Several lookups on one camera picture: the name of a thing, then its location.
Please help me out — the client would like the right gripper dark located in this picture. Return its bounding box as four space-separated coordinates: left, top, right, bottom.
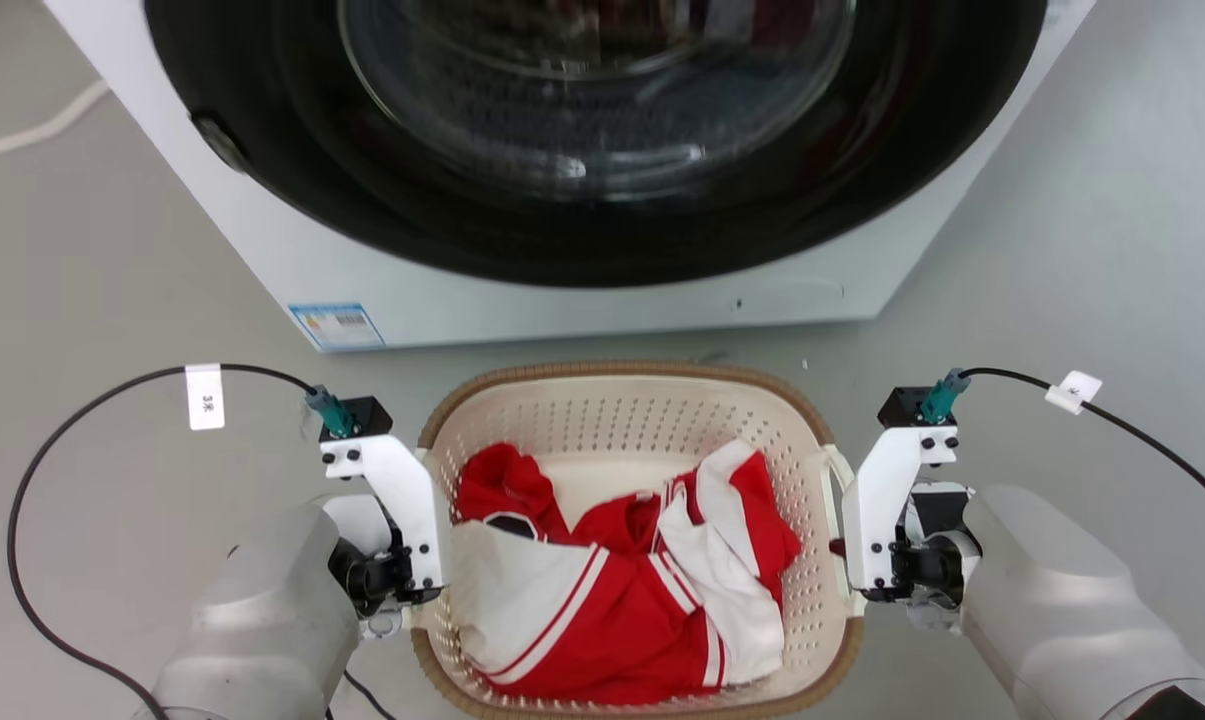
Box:
888 488 975 609

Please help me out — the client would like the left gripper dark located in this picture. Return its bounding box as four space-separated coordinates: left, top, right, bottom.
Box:
327 532 444 617

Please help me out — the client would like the cream perforated laundry basket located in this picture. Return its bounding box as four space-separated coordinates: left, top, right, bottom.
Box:
409 360 866 720

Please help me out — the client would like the red and white garment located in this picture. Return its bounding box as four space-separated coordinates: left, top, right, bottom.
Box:
449 438 804 707

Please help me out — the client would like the blue energy label sticker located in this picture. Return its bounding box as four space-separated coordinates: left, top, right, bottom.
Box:
288 303 387 352

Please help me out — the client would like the white washing machine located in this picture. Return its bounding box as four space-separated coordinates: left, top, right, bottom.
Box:
42 0 1098 353

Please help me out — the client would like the black round washing machine door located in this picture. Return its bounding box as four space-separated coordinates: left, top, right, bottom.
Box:
145 0 1049 290

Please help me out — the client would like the thin black cable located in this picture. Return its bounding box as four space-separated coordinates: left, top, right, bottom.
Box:
340 668 399 720

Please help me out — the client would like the small white cable tag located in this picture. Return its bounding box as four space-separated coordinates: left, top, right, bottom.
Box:
1044 371 1104 416

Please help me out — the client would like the white printed cable tag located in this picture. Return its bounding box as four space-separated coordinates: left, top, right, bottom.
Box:
185 363 226 432

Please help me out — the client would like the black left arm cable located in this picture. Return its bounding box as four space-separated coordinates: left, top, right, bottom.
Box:
6 363 355 720

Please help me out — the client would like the white cord on floor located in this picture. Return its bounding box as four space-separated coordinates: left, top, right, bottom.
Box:
0 79 111 168

